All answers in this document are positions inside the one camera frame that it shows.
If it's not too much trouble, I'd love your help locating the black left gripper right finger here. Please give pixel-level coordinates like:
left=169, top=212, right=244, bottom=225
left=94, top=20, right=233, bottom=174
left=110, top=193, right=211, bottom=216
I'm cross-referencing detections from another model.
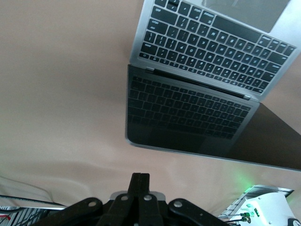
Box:
left=140, top=173, right=226, bottom=226

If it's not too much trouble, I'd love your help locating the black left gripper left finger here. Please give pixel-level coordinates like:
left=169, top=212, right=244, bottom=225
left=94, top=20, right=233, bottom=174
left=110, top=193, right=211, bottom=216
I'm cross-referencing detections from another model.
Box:
left=47, top=173, right=142, bottom=226

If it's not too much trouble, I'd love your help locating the grey laptop computer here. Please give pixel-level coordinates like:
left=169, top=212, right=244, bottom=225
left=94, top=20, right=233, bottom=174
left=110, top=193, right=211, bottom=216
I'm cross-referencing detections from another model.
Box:
left=124, top=0, right=301, bottom=171

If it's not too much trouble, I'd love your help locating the black base cable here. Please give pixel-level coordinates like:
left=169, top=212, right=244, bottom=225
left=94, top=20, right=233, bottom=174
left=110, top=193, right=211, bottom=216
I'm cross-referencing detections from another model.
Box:
left=228, top=210, right=254, bottom=224

